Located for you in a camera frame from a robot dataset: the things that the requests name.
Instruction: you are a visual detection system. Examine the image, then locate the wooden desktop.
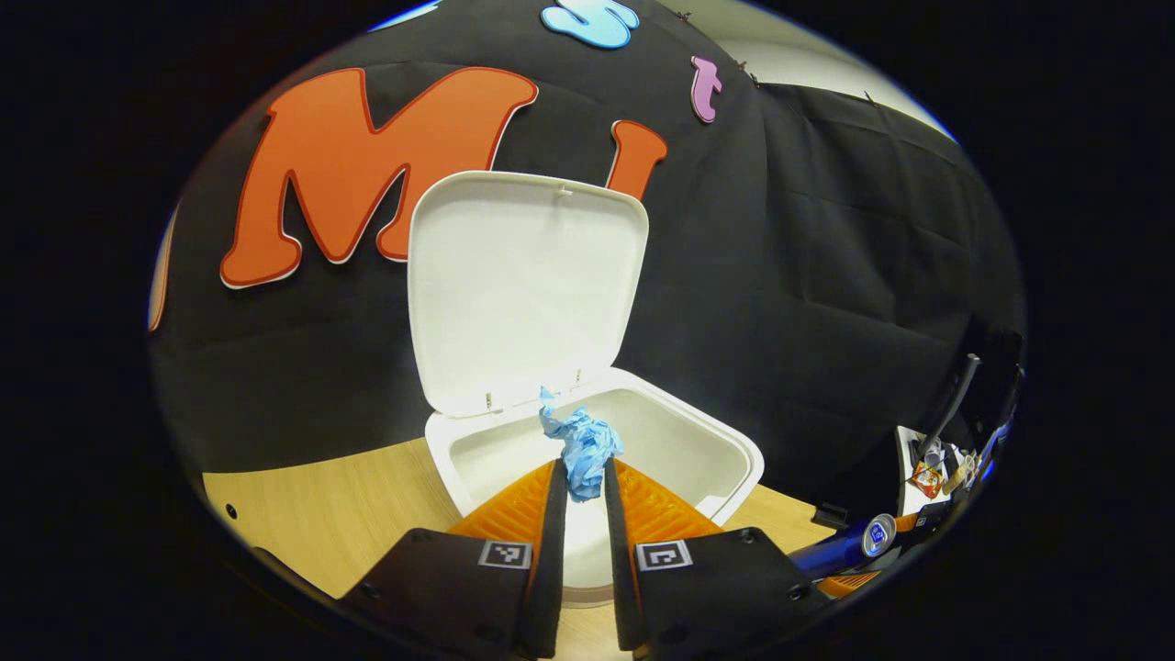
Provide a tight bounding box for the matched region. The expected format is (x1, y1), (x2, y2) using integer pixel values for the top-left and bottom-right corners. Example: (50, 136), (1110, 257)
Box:
(202, 436), (836, 661)

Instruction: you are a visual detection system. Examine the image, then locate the blue pop can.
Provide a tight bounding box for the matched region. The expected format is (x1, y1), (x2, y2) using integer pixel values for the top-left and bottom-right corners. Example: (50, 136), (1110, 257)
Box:
(789, 512), (898, 581)

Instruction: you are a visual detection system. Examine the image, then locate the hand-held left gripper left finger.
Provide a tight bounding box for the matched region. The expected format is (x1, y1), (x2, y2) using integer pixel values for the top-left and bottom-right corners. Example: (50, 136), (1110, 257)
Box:
(340, 459), (570, 660)

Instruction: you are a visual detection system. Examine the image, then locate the black backdrop cloth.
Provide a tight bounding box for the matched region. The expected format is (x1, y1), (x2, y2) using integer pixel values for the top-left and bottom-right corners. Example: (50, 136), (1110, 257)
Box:
(147, 0), (1027, 515)

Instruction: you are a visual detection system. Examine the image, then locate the black curved bar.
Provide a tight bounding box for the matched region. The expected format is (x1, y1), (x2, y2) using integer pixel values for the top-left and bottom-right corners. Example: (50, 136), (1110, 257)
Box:
(918, 353), (981, 460)

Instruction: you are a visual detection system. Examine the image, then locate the blue paper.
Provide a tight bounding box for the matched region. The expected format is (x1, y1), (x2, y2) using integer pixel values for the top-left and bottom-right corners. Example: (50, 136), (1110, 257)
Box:
(538, 386), (625, 502)

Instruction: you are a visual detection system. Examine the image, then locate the white side table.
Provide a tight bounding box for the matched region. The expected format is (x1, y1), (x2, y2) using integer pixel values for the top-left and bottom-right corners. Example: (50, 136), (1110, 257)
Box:
(895, 425), (976, 517)

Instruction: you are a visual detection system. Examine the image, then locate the white desktop garbage bin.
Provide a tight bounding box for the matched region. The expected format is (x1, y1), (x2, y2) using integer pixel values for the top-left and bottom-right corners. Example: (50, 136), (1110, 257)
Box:
(407, 171), (766, 609)

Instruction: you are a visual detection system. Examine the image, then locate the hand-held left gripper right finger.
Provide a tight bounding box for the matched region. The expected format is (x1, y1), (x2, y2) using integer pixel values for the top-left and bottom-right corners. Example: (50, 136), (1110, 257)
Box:
(603, 457), (832, 657)

